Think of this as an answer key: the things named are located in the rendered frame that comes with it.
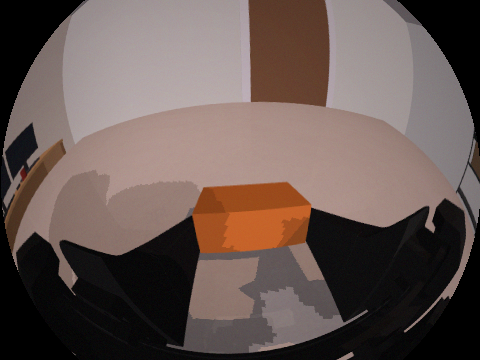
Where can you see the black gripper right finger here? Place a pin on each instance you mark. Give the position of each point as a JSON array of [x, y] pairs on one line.
[[355, 257]]

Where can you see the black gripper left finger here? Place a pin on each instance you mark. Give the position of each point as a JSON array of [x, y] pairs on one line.
[[155, 279]]

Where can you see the orange block with dark square face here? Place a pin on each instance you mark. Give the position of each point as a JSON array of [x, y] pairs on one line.
[[250, 217]]

